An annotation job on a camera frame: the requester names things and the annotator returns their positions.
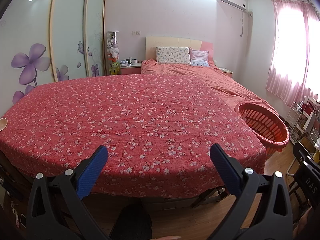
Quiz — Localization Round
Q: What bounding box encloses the flower print sliding wardrobe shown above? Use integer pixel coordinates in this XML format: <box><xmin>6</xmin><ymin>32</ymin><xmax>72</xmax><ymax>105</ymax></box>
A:
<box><xmin>0</xmin><ymin>0</ymin><xmax>107</xmax><ymax>105</ymax></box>

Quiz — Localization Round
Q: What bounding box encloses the bed with salmon cover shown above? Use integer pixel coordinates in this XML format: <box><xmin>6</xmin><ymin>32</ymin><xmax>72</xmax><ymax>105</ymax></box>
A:
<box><xmin>140</xmin><ymin>59</ymin><xmax>279</xmax><ymax>120</ymax></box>

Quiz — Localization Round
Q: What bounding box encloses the pink striped pillow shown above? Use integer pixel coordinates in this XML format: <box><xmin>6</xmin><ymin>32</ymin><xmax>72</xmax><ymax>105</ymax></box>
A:
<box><xmin>190</xmin><ymin>49</ymin><xmax>210</xmax><ymax>67</ymax></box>

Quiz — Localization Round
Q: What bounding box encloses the clear tube of plush toys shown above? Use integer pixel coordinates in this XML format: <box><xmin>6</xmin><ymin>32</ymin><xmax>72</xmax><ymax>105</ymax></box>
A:
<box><xmin>106</xmin><ymin>31</ymin><xmax>120</xmax><ymax>75</ymax></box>

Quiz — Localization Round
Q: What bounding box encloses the person's dark trouser leg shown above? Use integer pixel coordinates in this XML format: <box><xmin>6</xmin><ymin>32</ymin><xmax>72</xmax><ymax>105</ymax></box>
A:
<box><xmin>114</xmin><ymin>204</ymin><xmax>153</xmax><ymax>240</ymax></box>

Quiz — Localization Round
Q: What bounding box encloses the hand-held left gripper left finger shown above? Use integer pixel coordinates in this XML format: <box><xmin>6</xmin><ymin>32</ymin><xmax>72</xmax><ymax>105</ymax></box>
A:
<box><xmin>26</xmin><ymin>145</ymin><xmax>110</xmax><ymax>240</ymax></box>

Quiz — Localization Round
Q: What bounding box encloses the air conditioner pipe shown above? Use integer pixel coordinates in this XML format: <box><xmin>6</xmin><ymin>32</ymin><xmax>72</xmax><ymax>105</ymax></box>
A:
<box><xmin>239</xmin><ymin>10</ymin><xmax>253</xmax><ymax>37</ymax></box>

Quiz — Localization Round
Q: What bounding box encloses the floral print pillow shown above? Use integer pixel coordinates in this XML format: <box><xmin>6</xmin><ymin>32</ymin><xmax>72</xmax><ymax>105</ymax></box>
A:
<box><xmin>156</xmin><ymin>46</ymin><xmax>191</xmax><ymax>66</ymax></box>

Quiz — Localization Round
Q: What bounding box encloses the white air conditioner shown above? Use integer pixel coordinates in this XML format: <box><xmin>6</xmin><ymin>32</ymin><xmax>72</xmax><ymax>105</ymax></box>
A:
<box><xmin>216</xmin><ymin>0</ymin><xmax>247</xmax><ymax>11</ymax></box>

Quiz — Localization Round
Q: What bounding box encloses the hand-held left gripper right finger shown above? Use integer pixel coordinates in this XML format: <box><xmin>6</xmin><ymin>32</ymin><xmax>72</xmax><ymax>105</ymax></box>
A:
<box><xmin>210</xmin><ymin>144</ymin><xmax>293</xmax><ymax>240</ymax></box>

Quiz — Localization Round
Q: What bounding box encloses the pink nightstand with mugs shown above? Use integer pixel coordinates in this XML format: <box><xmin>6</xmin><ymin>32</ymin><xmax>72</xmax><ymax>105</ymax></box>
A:
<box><xmin>119</xmin><ymin>62</ymin><xmax>142</xmax><ymax>75</ymax></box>

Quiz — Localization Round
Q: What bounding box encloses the beige pink headboard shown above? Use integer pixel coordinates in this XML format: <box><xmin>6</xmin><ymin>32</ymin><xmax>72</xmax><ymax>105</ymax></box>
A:
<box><xmin>146</xmin><ymin>36</ymin><xmax>214</xmax><ymax>64</ymax></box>

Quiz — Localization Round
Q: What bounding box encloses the pink curtain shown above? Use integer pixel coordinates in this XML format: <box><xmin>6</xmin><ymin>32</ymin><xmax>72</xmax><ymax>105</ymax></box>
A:
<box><xmin>265</xmin><ymin>0</ymin><xmax>310</xmax><ymax>107</ymax></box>
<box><xmin>306</xmin><ymin>1</ymin><xmax>320</xmax><ymax>100</ymax></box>

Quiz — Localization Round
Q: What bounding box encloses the white wire cart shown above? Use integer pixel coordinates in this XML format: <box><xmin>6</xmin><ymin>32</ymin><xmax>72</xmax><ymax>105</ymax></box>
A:
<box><xmin>285</xmin><ymin>101</ymin><xmax>308</xmax><ymax>144</ymax></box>

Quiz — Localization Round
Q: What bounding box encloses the orange plastic laundry basket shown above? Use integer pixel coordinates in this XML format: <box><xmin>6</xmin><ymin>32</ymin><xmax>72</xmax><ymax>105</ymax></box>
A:
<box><xmin>237</xmin><ymin>103</ymin><xmax>290</xmax><ymax>153</ymax></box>

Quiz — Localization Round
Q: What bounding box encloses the person's right hand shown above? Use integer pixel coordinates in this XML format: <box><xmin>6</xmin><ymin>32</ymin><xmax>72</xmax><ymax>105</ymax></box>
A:
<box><xmin>296</xmin><ymin>205</ymin><xmax>317</xmax><ymax>233</ymax></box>

